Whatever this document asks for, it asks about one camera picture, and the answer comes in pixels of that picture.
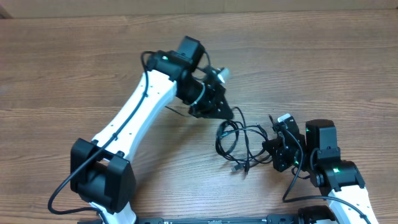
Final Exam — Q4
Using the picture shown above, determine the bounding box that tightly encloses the black thin-plug cable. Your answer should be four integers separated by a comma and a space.
215, 119, 271, 174

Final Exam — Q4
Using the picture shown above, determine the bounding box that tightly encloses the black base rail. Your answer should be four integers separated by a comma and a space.
77, 205, 340, 224

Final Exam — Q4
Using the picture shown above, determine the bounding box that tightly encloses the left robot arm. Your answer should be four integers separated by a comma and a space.
70, 36, 233, 223

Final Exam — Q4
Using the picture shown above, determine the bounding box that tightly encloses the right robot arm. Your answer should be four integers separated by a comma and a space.
262, 114, 377, 223

